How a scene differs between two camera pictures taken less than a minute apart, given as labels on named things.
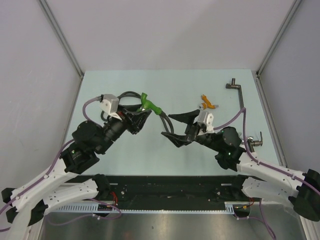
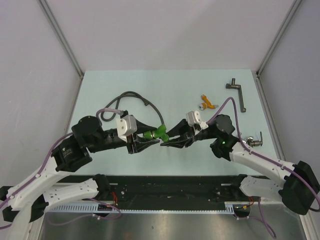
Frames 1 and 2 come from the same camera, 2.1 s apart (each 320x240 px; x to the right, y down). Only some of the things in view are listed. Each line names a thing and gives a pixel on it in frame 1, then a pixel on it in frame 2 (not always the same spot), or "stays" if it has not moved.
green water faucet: (146, 104) -> (159, 132)
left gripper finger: (138, 119) -> (142, 144)
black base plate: (170, 192) stays
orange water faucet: (206, 104) stays
